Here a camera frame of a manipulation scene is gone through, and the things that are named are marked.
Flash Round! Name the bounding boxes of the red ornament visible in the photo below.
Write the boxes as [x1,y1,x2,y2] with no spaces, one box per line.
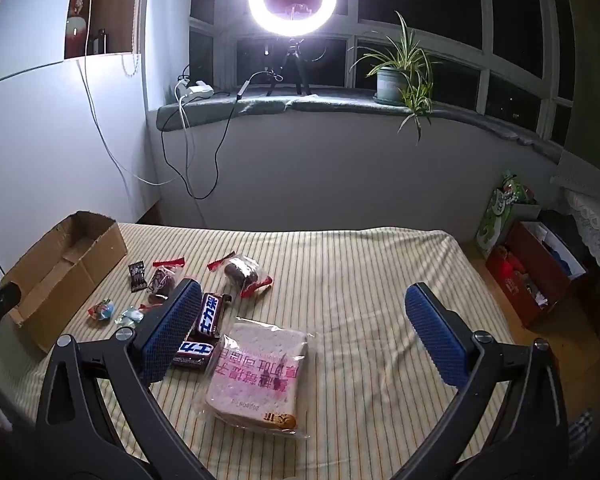
[66,0,88,57]

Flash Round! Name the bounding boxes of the black cable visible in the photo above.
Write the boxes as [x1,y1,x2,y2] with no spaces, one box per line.
[162,71,283,200]

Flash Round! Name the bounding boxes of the white ring light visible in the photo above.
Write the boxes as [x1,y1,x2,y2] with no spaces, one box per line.
[247,0,338,38]

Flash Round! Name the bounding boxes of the brown cardboard box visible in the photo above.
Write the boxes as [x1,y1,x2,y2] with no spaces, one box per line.
[0,211,129,354]

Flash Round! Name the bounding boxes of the green shopping bag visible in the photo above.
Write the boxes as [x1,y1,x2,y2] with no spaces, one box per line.
[476,171,541,256]

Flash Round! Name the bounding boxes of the checkered cloth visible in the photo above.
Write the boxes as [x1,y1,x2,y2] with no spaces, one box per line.
[567,407,596,466]

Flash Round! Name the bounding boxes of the white cable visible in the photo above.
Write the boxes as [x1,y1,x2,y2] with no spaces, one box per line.
[75,0,191,186]

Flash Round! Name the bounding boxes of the wooden wall cabinet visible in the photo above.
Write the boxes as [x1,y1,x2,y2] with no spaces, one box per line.
[64,0,146,59]

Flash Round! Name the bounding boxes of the green spider plant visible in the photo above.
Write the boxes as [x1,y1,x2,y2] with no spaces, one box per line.
[347,10,443,143]

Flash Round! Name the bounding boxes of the red storage box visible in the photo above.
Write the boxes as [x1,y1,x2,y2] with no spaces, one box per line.
[485,220,588,328]

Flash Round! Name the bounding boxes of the pale green wrapped candy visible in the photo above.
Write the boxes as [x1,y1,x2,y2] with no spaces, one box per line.
[116,307,146,328]

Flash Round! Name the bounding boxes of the small black snack packet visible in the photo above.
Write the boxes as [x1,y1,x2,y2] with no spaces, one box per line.
[128,260,148,292]

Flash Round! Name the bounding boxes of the dark cake in red wrapper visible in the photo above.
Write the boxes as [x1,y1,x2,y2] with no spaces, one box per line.
[207,252,273,301]
[147,256,187,307]

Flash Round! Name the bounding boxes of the white lace cloth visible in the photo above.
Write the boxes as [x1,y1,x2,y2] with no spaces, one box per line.
[550,150,600,293]

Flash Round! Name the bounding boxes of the black tripod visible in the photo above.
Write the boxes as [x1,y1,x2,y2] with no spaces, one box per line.
[265,35,313,97]

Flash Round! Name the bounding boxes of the grey plant pot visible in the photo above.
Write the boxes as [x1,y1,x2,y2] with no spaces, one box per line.
[375,66,416,106]

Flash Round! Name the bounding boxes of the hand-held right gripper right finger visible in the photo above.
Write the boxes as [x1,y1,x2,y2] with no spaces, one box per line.
[405,282,572,480]

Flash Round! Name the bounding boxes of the sliced bread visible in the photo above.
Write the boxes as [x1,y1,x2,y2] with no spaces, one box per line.
[192,316,311,441]

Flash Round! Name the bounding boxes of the striped bed sheet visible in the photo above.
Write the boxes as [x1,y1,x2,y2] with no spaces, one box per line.
[0,222,526,480]

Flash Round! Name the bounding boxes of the grey window sill cushion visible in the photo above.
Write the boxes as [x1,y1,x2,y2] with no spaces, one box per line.
[156,95,566,161]

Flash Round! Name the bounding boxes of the brown chocolate bar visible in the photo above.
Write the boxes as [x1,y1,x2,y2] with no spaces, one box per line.
[192,292,229,338]
[172,335,221,372]

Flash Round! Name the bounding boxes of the colourful wrapped candy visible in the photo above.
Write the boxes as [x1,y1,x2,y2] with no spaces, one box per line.
[87,299,117,321]

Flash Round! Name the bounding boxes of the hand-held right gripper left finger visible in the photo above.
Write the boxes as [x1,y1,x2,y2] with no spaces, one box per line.
[35,278,221,480]

